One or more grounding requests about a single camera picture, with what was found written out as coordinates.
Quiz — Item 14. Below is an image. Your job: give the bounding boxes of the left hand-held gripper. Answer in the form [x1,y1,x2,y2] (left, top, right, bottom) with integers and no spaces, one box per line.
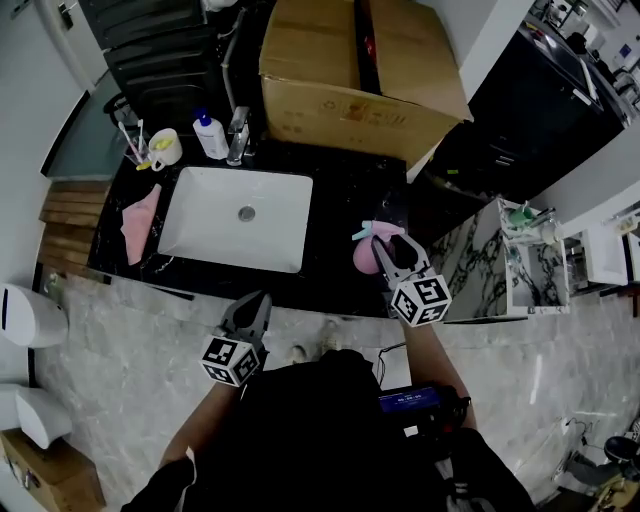
[201,290,274,388]

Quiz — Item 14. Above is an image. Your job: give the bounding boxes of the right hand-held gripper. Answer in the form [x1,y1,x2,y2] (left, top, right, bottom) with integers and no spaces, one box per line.
[370,232,453,328]

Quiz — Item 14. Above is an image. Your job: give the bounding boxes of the pink spray bottle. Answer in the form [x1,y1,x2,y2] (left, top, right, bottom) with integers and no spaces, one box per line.
[351,219,406,276]

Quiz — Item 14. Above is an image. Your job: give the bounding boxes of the person's right forearm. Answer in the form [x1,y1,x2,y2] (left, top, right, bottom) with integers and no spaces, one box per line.
[401,317,477,431]

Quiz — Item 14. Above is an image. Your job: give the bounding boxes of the person's left forearm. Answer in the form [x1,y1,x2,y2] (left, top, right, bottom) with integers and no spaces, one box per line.
[158,377,244,471]

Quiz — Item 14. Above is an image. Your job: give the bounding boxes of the white pump bottle blue cap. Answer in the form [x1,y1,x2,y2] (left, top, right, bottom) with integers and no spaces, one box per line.
[192,106,231,162]

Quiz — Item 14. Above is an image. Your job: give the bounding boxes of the person's shoes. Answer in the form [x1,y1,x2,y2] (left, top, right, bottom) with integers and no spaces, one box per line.
[288,317,343,366]

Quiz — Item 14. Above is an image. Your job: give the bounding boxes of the white rectangular sink basin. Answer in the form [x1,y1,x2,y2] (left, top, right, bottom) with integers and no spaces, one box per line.
[156,165,315,275]

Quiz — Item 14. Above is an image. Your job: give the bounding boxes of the green item in cabinet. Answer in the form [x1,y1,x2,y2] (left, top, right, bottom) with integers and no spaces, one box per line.
[503,201,540,232]

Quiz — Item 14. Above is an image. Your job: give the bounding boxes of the white marble-patterned cabinet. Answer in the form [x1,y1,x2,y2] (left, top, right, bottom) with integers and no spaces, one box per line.
[469,196,572,319]

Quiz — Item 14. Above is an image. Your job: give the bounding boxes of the person's black clothing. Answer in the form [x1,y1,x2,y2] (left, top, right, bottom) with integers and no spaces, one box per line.
[119,348,537,512]

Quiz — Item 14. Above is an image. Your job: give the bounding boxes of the pink cloth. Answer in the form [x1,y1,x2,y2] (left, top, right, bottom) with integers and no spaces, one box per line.
[120,182,163,267]

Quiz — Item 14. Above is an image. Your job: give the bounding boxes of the black device with blue screen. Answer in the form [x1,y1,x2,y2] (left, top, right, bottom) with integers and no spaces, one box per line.
[377,383,442,416]

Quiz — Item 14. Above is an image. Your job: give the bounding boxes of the chrome faucet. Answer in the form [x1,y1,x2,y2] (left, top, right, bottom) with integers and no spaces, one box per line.
[225,105,253,168]

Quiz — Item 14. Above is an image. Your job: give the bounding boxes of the white mug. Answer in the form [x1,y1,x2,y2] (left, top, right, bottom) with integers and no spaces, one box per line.
[147,127,184,173]

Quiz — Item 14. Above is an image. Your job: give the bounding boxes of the large black cabinet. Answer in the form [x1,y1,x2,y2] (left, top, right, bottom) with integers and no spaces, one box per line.
[419,22,629,221]

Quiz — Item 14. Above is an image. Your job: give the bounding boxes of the wooden slat panel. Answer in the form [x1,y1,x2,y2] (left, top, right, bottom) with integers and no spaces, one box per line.
[36,180,112,277]

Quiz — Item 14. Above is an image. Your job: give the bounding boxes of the clear glass with toothbrushes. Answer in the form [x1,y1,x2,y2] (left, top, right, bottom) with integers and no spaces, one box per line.
[116,118,153,172]

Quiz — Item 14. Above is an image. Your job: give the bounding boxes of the large cardboard box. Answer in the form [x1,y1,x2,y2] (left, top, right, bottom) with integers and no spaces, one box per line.
[258,0,475,172]

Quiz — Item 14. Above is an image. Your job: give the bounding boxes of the white lidded bin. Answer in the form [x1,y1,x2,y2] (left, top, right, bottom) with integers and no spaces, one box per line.
[0,282,70,349]

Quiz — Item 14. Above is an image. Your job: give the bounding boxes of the white curved fixture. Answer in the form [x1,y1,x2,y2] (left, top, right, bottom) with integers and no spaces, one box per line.
[0,383,74,451]

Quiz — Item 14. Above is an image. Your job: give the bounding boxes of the wooden box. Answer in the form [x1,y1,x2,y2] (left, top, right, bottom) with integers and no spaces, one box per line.
[0,428,107,512]

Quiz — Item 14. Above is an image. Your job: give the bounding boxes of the black shelf unit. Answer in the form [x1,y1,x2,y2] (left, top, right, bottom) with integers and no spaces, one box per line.
[78,0,239,134]

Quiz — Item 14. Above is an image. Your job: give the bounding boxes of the black cable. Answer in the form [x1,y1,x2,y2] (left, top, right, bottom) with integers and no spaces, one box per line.
[374,341,407,389]

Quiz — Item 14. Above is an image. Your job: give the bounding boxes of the grey flexible hose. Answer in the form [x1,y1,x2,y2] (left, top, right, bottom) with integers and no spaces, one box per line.
[219,7,249,114]

